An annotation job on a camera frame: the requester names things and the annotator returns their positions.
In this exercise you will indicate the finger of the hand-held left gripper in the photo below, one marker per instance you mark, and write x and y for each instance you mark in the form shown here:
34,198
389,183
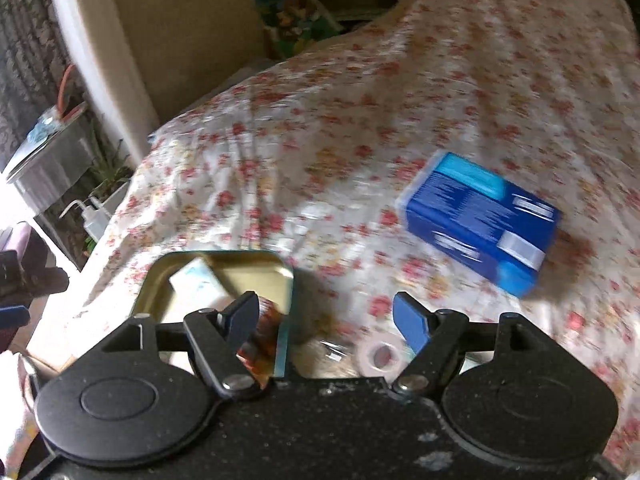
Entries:
14,319

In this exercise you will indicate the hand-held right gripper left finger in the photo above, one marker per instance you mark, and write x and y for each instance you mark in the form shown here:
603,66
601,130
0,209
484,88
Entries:
242,317

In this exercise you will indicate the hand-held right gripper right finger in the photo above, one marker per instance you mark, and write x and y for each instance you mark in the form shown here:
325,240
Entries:
410,322

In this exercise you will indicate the orange brown packet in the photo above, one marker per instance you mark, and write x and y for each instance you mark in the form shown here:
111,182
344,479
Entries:
261,337

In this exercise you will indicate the gold tin tray teal rim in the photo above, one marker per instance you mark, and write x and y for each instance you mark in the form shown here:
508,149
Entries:
250,272

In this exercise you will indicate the white tape roll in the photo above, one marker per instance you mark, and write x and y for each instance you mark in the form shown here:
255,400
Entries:
375,355

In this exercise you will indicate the white tissue pack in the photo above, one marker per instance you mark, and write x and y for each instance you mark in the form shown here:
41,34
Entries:
200,280

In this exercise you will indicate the white squeeze bottle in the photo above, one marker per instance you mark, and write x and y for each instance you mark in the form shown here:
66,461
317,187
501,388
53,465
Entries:
92,217

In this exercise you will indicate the pink cloth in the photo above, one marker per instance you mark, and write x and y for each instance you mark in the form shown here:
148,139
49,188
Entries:
15,410

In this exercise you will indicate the white planter with plant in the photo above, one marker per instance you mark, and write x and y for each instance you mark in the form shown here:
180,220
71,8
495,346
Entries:
112,185

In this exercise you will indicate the blue tissue box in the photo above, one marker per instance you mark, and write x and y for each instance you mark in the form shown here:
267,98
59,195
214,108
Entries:
480,220

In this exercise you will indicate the glass side table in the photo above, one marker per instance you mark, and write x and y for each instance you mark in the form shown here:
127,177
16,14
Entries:
50,150

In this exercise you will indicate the floral bed blanket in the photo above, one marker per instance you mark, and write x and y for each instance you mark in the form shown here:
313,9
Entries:
350,135

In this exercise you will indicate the beige headboard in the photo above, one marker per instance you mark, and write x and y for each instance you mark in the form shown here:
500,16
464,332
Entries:
190,30

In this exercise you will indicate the colourful picture book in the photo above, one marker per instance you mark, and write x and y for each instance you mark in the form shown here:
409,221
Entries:
295,15

